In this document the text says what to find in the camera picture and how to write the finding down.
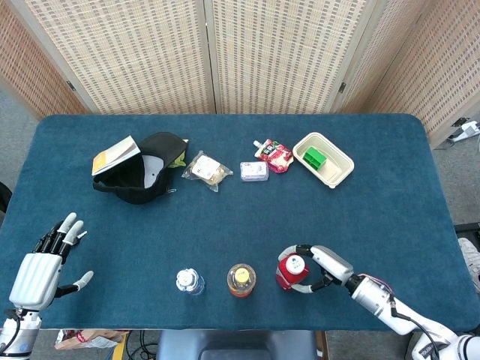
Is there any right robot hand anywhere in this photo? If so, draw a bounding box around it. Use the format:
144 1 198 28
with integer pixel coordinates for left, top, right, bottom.
277 244 356 294

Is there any white sneaker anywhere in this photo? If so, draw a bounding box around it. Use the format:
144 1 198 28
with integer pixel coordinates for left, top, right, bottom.
457 237 480 293

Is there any white power strip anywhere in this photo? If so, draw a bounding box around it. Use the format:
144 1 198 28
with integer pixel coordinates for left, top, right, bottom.
448 117 480 143

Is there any red juice bottle white cap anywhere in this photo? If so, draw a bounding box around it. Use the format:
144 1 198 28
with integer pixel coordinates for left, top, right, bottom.
275 253 311 292

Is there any beige food container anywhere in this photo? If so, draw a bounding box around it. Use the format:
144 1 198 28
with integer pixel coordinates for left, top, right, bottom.
292 130 356 189

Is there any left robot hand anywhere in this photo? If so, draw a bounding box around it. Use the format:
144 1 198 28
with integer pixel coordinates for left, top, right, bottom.
7 211 95 311

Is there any small white tissue pack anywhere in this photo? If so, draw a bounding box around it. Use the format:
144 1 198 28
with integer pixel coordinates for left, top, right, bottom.
239 160 270 183

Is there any blue tablecloth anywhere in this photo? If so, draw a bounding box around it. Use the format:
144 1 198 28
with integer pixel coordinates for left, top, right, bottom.
0 113 474 332

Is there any black baseball cap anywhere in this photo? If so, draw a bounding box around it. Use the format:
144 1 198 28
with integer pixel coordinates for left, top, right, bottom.
91 131 189 206

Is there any woven folding screen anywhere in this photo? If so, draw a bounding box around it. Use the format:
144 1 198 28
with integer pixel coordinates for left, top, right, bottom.
0 0 480 147

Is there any clear bag of snacks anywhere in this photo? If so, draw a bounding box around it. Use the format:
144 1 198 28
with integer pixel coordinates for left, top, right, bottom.
181 150 233 193

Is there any black floor cable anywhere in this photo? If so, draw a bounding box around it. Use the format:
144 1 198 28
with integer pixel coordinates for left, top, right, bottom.
125 330 158 360

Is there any orange tea bottle yellow cap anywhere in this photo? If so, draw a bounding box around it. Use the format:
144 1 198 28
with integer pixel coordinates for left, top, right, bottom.
226 262 258 299

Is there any red pink drink pouch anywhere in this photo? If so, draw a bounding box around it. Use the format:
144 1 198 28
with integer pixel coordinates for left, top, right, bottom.
252 138 294 174

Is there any green plastic block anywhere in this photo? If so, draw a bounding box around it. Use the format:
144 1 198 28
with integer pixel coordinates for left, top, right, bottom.
302 146 328 170

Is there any clear water bottle white cap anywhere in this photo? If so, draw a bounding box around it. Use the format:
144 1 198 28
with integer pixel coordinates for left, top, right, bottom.
175 267 206 297

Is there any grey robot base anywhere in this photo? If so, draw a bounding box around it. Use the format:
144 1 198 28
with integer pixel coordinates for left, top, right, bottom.
154 329 318 360

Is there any green snack packet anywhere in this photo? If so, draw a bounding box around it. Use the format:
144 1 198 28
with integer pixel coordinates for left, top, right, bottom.
168 148 188 169

